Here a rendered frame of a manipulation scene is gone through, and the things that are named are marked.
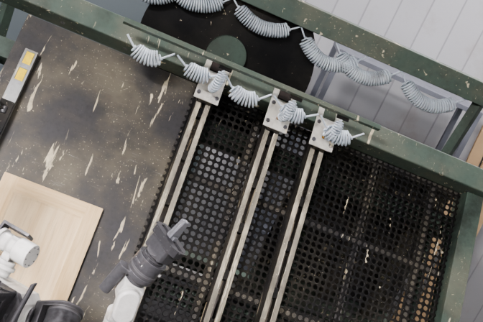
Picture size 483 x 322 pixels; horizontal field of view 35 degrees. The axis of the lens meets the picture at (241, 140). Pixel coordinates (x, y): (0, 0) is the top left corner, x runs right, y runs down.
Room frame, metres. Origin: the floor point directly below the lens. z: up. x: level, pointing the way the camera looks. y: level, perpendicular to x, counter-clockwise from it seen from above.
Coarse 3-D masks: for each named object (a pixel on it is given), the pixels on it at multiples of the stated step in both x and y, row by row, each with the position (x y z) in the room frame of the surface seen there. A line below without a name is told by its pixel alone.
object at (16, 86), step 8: (24, 64) 2.72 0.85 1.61; (32, 64) 2.73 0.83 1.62; (16, 72) 2.69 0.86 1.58; (16, 80) 2.67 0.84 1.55; (24, 80) 2.68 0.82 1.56; (8, 88) 2.65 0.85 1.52; (16, 88) 2.66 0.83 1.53; (8, 96) 2.63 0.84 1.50; (16, 96) 2.64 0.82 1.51; (8, 120) 2.62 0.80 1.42; (0, 136) 2.56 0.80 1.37
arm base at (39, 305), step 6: (42, 300) 1.74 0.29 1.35; (48, 300) 1.73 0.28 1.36; (54, 300) 1.73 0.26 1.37; (60, 300) 1.72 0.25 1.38; (36, 306) 1.73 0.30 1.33; (42, 306) 1.72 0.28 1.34; (48, 306) 1.73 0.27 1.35; (54, 306) 1.72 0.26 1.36; (60, 306) 1.71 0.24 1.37; (66, 306) 1.72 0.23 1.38; (72, 306) 1.72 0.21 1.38; (78, 306) 1.74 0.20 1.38; (36, 312) 1.71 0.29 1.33; (42, 312) 1.72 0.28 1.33; (78, 312) 1.73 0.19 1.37; (36, 318) 1.70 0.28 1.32; (42, 318) 1.71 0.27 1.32
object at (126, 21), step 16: (160, 32) 2.75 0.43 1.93; (144, 48) 2.75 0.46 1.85; (192, 48) 2.77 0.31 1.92; (144, 64) 2.75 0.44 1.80; (192, 64) 2.78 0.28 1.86; (224, 64) 2.79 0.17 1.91; (272, 80) 2.82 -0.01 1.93; (240, 96) 2.86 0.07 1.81; (256, 96) 2.84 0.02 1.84; (304, 96) 2.84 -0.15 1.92; (304, 112) 2.88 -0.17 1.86; (336, 112) 2.87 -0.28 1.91; (336, 128) 2.89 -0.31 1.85
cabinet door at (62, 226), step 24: (0, 192) 2.47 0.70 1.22; (24, 192) 2.50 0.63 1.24; (48, 192) 2.53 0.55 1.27; (0, 216) 2.43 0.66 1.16; (24, 216) 2.46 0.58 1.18; (48, 216) 2.49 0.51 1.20; (72, 216) 2.52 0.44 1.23; (96, 216) 2.55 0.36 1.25; (48, 240) 2.45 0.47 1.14; (72, 240) 2.48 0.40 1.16; (48, 264) 2.41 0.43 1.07; (72, 264) 2.43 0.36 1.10; (48, 288) 2.37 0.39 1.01
